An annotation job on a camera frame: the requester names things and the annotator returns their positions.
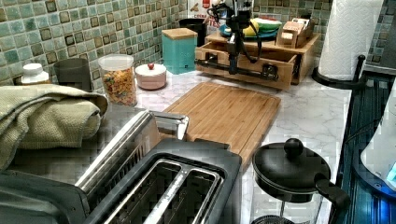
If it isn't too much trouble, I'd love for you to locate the teal canister with wooden lid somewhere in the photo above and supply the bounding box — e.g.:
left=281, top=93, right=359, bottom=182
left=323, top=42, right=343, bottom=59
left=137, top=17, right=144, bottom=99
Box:
left=162, top=28, right=198, bottom=75

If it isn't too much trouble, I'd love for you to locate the silver toaster oven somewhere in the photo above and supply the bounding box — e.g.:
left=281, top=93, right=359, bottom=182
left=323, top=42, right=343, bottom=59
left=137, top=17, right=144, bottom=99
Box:
left=1, top=105, right=189, bottom=224

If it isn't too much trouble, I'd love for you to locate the toy watermelon slice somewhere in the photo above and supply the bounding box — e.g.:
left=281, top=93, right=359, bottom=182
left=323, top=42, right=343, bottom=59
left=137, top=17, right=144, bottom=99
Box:
left=254, top=18, right=282, bottom=33

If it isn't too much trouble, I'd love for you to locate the black two-slot toaster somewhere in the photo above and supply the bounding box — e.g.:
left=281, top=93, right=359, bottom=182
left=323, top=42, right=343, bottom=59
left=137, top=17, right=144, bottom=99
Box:
left=83, top=138, right=242, bottom=224

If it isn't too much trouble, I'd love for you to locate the wooden organizer stand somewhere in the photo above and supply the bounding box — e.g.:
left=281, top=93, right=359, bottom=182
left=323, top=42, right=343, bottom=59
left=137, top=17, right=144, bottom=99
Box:
left=205, top=32, right=318, bottom=85

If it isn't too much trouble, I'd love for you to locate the beige folded towel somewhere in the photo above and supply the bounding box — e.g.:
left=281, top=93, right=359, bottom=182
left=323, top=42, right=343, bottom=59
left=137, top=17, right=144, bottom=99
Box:
left=1, top=84, right=108, bottom=170

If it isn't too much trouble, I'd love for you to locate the white capped bottle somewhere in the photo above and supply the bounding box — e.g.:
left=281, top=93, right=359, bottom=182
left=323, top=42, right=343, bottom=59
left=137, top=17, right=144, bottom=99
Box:
left=21, top=63, right=50, bottom=85

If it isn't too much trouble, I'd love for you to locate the yellow toy lemon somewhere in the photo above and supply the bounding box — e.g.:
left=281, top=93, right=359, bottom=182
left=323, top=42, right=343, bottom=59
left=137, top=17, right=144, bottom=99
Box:
left=243, top=19, right=260, bottom=36

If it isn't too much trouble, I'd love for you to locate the paper towel roll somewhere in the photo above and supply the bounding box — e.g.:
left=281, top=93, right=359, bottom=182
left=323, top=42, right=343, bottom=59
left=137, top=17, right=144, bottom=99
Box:
left=318, top=0, right=384, bottom=80

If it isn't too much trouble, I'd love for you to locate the blue plate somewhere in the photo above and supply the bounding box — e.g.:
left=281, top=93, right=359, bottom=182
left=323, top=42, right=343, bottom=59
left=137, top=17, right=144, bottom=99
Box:
left=219, top=24, right=278, bottom=41

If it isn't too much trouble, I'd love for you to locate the bamboo cutting board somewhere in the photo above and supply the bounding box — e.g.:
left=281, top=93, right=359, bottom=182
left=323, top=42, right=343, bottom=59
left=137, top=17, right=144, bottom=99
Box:
left=166, top=82, right=281, bottom=169

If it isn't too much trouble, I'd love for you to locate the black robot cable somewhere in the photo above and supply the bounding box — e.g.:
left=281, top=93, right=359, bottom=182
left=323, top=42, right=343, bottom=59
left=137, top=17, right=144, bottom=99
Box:
left=206, top=3, right=263, bottom=64

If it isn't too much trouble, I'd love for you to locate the black paper towel holder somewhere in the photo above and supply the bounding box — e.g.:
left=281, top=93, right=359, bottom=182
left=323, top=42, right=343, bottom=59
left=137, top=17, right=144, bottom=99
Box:
left=312, top=54, right=366, bottom=91

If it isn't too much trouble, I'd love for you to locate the black lidded glass kettle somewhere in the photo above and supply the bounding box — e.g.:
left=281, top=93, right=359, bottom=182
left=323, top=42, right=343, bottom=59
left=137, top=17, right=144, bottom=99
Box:
left=252, top=138, right=351, bottom=224

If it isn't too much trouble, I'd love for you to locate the black utensil holder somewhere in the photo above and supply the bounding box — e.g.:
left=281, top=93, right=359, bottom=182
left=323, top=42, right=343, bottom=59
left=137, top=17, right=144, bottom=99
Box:
left=179, top=18, right=207, bottom=47

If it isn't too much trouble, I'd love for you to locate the dark grey cup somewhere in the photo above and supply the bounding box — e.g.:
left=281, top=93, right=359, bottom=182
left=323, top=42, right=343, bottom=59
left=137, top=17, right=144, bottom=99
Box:
left=53, top=58, right=92, bottom=91

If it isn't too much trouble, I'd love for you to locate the clear cereal container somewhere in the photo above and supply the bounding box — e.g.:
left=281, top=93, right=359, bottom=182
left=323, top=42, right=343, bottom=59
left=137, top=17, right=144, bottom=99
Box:
left=98, top=54, right=137, bottom=106

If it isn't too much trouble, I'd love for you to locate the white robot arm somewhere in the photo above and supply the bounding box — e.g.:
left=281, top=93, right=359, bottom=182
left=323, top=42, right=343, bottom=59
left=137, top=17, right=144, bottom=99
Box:
left=264, top=0, right=395, bottom=188

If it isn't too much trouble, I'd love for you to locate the wooden drawer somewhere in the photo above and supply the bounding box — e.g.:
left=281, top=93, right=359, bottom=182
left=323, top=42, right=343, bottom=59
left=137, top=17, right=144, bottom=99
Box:
left=195, top=42, right=299, bottom=90

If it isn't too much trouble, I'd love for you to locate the pink bowl with lid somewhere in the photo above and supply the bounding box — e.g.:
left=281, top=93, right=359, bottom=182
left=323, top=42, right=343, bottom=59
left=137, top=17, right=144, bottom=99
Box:
left=134, top=63, right=167, bottom=90

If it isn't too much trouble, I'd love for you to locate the cereal box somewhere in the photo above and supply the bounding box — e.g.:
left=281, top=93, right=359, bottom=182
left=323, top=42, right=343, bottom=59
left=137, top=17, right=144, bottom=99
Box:
left=187, top=0, right=220, bottom=35

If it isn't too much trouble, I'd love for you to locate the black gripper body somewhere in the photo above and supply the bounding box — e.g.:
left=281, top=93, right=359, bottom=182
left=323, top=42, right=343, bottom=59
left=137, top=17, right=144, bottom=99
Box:
left=226, top=0, right=252, bottom=75

